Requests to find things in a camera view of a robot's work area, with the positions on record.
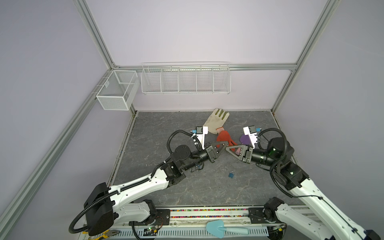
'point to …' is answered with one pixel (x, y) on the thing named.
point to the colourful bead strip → (208, 216)
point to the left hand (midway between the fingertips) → (229, 147)
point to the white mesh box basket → (118, 90)
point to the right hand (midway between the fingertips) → (226, 150)
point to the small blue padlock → (231, 174)
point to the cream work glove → (216, 120)
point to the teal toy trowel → (216, 227)
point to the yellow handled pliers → (107, 233)
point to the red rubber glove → (224, 136)
